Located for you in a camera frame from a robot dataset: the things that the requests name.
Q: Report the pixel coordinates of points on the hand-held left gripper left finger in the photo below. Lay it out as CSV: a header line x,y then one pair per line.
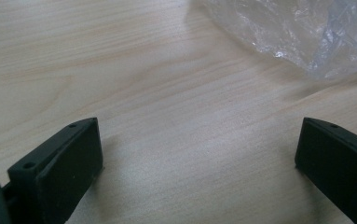
x,y
58,168

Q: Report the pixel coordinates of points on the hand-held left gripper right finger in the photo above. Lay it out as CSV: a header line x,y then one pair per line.
x,y
337,168

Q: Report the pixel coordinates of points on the clear plastic bag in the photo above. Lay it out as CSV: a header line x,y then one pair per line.
x,y
297,28

